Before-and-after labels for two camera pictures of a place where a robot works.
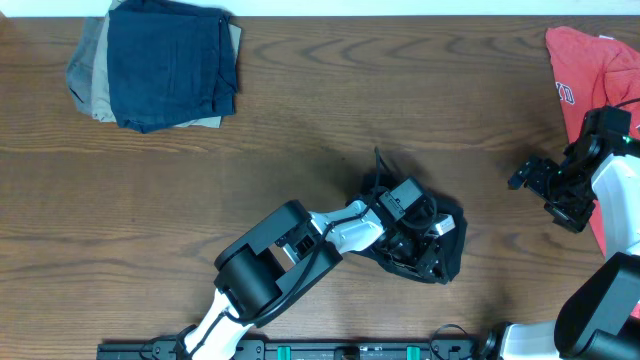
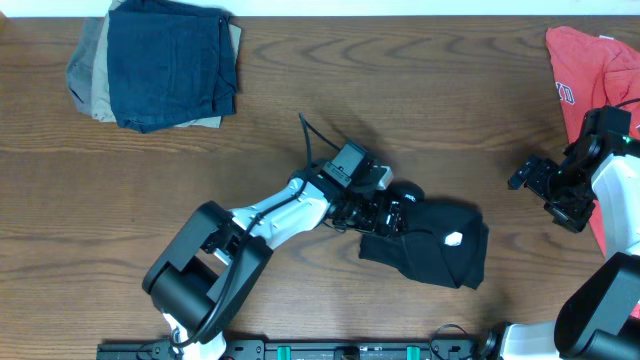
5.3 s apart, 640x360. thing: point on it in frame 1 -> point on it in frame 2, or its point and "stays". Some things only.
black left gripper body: [406, 248] -> [360, 215]
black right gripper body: [566, 194] stays
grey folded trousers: [79, 67] stays
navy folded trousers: [169, 63] stays
